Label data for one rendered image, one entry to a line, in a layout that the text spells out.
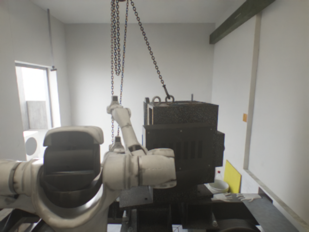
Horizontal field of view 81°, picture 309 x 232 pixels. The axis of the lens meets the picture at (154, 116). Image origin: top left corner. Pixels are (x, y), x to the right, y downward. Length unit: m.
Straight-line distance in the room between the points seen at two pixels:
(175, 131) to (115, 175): 0.75
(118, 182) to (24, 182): 0.24
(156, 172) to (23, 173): 0.33
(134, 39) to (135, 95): 1.04
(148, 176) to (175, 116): 0.80
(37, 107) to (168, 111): 7.74
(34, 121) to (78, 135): 8.41
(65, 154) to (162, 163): 0.25
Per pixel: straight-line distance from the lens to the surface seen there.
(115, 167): 0.45
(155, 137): 1.12
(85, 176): 0.46
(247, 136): 2.48
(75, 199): 0.47
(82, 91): 3.88
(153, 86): 3.58
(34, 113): 8.80
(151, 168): 0.51
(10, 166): 0.60
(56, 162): 0.46
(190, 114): 1.30
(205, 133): 1.23
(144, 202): 1.48
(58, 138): 0.47
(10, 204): 0.67
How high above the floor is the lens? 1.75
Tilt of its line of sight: 10 degrees down
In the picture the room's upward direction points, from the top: straight up
